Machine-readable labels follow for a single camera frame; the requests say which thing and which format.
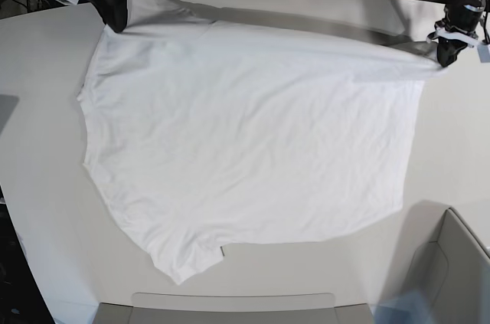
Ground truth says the white T-shirt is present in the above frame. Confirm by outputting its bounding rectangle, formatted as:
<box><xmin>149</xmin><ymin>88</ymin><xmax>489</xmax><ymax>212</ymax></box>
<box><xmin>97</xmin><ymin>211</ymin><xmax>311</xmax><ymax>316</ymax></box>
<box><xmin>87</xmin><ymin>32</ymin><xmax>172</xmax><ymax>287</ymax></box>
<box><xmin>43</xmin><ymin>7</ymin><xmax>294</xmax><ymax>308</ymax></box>
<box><xmin>77</xmin><ymin>0</ymin><xmax>440</xmax><ymax>284</ymax></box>

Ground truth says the grey tray bottom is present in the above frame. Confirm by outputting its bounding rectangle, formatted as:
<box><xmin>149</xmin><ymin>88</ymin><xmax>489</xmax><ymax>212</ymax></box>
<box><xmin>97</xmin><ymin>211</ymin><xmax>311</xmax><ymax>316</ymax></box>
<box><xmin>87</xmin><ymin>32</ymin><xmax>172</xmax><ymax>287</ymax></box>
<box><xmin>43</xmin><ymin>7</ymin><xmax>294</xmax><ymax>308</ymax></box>
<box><xmin>93</xmin><ymin>293</ymin><xmax>374</xmax><ymax>323</ymax></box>

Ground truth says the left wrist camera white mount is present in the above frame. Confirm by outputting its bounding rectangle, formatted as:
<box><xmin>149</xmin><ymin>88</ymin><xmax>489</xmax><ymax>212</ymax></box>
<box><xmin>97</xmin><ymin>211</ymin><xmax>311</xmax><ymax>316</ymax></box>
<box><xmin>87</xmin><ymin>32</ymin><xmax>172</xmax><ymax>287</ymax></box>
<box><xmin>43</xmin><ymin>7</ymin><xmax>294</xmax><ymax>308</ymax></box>
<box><xmin>426</xmin><ymin>20</ymin><xmax>489</xmax><ymax>64</ymax></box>

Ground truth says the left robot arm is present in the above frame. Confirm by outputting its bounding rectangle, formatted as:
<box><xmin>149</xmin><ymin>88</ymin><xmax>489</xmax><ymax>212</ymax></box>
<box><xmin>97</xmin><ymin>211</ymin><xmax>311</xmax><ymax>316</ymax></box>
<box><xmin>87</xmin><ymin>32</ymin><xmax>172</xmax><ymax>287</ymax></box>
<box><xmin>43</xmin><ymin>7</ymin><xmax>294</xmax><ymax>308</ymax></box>
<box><xmin>433</xmin><ymin>0</ymin><xmax>489</xmax><ymax>67</ymax></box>

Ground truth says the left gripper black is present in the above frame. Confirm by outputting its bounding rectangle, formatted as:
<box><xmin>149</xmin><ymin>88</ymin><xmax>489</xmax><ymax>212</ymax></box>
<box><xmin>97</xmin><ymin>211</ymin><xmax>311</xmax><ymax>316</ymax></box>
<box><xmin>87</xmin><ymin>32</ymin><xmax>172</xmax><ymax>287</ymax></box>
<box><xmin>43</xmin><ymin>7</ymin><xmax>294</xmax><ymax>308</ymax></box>
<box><xmin>436</xmin><ymin>38</ymin><xmax>468</xmax><ymax>67</ymax></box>

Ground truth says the grey box right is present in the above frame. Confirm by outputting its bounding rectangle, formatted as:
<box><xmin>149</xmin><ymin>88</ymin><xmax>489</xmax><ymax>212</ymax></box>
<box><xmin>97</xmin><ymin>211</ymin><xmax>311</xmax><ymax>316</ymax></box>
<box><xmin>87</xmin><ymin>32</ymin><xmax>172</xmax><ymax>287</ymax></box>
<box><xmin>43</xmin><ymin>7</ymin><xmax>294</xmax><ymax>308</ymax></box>
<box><xmin>400</xmin><ymin>208</ymin><xmax>489</xmax><ymax>323</ymax></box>

